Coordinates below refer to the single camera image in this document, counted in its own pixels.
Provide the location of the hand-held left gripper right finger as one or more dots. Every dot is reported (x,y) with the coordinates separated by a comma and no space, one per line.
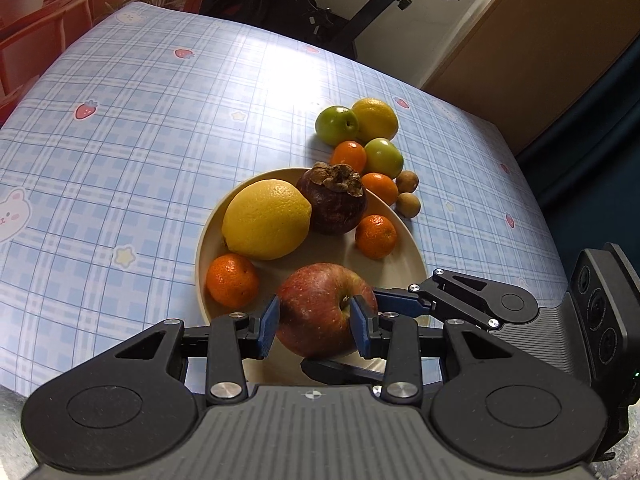
(359,325)

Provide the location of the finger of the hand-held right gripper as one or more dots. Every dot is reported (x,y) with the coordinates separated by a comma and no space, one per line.
(450,295)
(335,370)

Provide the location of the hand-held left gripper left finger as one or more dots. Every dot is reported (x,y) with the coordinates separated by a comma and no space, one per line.
(270,322)

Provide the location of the red apple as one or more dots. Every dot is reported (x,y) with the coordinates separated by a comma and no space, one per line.
(320,310)

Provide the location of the round mandarin orange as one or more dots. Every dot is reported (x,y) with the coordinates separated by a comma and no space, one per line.
(380,188)
(232,280)
(376,236)

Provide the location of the cream round plate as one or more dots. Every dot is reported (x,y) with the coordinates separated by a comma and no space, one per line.
(320,255)

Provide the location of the brown longan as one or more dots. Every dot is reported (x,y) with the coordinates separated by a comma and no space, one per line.
(408,205)
(406,181)

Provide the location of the large yellow citrus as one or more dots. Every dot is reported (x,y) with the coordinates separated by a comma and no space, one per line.
(266,220)

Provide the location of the dark purple mangosteen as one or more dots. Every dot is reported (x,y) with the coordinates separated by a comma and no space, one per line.
(330,205)

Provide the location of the green apple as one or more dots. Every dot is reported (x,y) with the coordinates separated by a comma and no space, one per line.
(383,156)
(337,125)

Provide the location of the oval mandarin orange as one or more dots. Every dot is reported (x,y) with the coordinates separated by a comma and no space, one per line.
(349,155)

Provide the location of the dark blue curtain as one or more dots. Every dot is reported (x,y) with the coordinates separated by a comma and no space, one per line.
(595,175)

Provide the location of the small yellow lemon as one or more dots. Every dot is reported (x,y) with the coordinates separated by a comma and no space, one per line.
(377,119)

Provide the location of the blue plaid tablecloth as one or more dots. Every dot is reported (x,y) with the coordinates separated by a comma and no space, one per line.
(125,160)

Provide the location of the brown wooden cabinet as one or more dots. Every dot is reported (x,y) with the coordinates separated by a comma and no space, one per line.
(530,45)

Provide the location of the black exercise bike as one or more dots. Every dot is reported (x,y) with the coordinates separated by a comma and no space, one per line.
(350,15)

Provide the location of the wall poster with plants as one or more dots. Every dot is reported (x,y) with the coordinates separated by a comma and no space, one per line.
(50,10)

